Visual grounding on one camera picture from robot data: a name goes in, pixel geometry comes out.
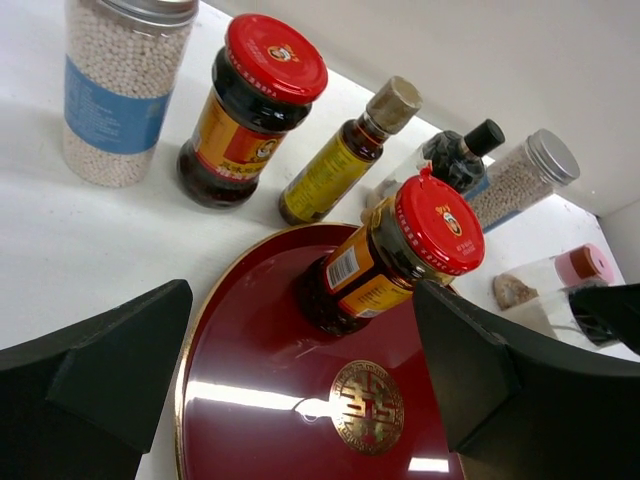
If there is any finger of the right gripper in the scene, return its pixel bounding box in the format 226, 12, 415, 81
569, 284, 639, 354

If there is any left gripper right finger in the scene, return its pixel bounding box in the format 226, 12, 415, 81
413, 282, 639, 479

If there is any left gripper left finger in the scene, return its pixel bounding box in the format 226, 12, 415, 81
1, 279, 193, 479

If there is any red-lid chili sauce jar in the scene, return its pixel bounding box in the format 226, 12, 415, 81
176, 13, 328, 208

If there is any pink-cap spice shaker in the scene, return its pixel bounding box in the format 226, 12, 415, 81
492, 243, 615, 311

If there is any peppercorn jar silver lid right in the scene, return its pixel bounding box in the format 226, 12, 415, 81
464, 129, 580, 233

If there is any round red lacquer tray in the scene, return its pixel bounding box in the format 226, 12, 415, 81
174, 223, 463, 479

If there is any black-cap spice bottle rear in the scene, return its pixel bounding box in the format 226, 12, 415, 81
365, 119, 505, 208

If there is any small yellow-label oil bottle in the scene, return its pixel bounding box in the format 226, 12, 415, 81
279, 76, 422, 225

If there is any peppercorn jar blue label left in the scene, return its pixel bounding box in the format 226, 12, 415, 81
63, 1, 199, 187

